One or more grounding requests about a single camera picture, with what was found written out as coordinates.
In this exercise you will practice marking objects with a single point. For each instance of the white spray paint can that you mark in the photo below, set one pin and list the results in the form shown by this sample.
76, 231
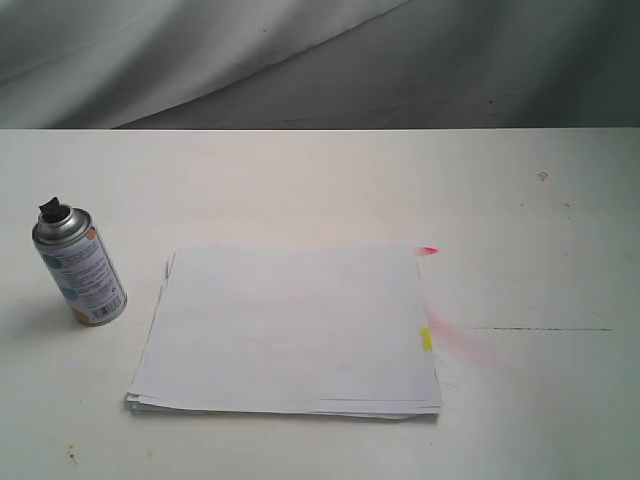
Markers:
69, 244

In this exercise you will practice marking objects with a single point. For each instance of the white paper stack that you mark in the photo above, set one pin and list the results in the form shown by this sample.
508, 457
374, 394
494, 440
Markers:
333, 331

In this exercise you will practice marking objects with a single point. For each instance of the grey backdrop cloth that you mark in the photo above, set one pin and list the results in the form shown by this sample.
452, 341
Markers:
319, 64

